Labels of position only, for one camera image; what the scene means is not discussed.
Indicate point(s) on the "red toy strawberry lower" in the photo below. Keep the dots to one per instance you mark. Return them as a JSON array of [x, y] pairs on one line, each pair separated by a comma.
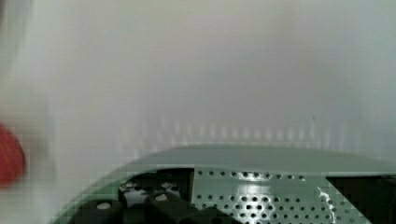
[[12, 160]]

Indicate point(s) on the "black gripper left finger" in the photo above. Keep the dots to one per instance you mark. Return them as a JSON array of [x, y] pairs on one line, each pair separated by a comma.
[[159, 197]]

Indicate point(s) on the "green oval plastic strainer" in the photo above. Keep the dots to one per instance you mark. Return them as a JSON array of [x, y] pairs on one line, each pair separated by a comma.
[[254, 185]]

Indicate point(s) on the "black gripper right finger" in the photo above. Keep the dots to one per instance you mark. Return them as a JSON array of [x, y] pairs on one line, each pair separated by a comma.
[[373, 195]]

